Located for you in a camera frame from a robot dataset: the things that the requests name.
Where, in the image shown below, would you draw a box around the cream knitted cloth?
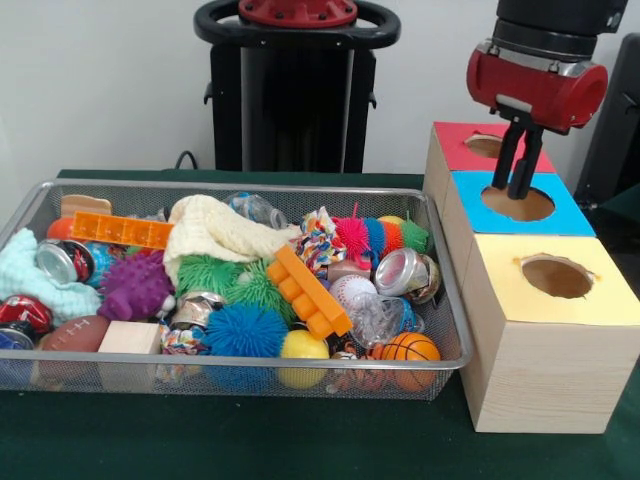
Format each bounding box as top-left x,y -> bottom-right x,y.
162,194 -> 301,286

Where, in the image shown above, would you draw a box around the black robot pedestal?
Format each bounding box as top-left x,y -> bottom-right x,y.
193,0 -> 403,173

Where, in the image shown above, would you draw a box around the blue spiky ball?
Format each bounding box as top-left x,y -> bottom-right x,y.
203,304 -> 289,393

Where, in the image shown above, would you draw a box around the dark green table cloth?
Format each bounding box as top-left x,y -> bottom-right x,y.
0,168 -> 640,480

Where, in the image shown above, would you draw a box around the long flat orange toy brick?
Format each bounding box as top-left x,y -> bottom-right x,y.
70,211 -> 174,250

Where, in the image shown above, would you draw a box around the white baseball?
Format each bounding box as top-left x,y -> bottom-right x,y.
328,274 -> 377,309

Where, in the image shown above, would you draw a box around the green spiky ball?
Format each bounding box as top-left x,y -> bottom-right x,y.
228,260 -> 296,323

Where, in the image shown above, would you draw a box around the small orange basketball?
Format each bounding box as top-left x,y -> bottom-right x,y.
381,331 -> 442,391

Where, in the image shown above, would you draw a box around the crushed silver can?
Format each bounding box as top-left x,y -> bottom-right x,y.
374,247 -> 442,306

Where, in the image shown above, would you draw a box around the wooden box three holes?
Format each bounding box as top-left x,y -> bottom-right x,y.
425,122 -> 640,435

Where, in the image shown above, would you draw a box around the purple spiky ball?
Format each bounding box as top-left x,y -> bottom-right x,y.
97,250 -> 176,323

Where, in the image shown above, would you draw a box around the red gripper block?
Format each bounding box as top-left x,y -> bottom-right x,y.
466,40 -> 609,199

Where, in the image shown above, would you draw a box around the orange toy brick round studs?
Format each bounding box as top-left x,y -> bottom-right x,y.
266,245 -> 354,341

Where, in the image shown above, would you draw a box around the clear shallow mesh bin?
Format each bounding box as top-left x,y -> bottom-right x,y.
0,178 -> 474,401

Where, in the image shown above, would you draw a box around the yellow ball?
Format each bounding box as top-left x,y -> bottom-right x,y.
279,329 -> 331,389

